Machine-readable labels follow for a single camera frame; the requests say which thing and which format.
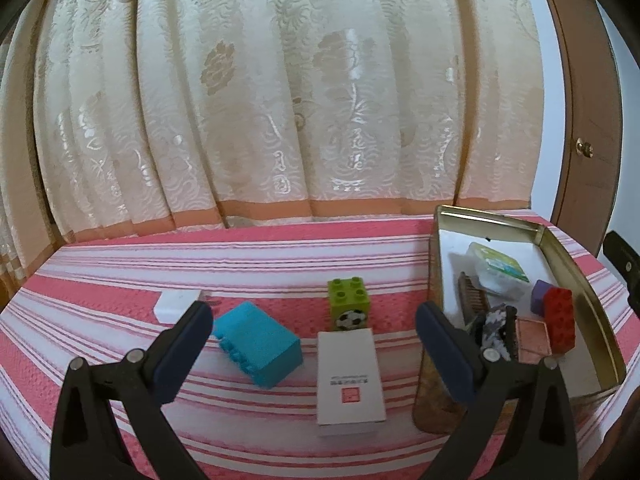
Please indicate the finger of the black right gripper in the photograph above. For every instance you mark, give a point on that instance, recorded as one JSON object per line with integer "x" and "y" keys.
{"x": 626, "y": 261}

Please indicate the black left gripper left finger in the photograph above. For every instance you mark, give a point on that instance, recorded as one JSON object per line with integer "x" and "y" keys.
{"x": 86, "y": 442}

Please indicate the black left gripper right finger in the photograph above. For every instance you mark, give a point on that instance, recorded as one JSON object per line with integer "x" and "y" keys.
{"x": 540, "y": 442}

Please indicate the white charger plug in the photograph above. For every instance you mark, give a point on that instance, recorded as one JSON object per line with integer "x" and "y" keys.
{"x": 172, "y": 304}

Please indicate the red toy brick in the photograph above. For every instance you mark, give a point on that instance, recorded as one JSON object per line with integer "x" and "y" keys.
{"x": 559, "y": 318}

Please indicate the teal toy brick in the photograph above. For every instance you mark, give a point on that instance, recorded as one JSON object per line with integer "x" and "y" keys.
{"x": 263, "y": 348}

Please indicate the purple foam block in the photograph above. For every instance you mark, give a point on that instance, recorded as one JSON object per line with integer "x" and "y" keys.
{"x": 539, "y": 290}

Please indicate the rose gold compact case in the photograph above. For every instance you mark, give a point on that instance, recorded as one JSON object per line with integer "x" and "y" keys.
{"x": 533, "y": 340}

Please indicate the green floss pick box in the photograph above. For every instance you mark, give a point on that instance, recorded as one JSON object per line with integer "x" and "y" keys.
{"x": 497, "y": 273}

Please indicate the brown wooden comb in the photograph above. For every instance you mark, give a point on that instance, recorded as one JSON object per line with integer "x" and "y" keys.
{"x": 473, "y": 300}

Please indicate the white card box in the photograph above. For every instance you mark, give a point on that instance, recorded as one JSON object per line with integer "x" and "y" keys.
{"x": 350, "y": 397}

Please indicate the green football toy brick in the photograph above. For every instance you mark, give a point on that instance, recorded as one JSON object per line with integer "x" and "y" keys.
{"x": 349, "y": 304}

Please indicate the gold metal tin tray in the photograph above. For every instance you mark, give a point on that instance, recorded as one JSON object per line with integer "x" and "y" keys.
{"x": 595, "y": 368}

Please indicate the brass door knob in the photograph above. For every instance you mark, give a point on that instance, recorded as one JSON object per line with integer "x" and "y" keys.
{"x": 584, "y": 148}

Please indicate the pink striped tablecloth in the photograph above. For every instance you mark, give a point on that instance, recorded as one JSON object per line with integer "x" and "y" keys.
{"x": 96, "y": 300}

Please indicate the brown wooden door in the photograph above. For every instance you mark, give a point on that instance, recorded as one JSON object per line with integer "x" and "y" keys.
{"x": 593, "y": 112}

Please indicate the cream floral curtain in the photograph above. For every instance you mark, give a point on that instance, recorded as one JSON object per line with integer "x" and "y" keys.
{"x": 134, "y": 117}

